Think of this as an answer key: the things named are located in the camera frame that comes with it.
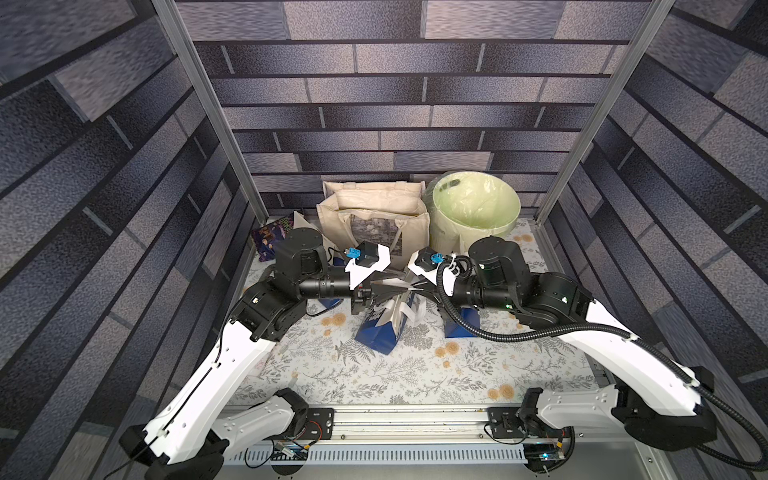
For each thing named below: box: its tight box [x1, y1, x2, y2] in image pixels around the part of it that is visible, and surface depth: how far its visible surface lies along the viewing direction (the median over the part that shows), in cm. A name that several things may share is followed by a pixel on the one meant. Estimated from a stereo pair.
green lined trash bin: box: [423, 170, 521, 255], surface depth 95 cm
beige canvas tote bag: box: [316, 180, 431, 271], surface depth 94 cm
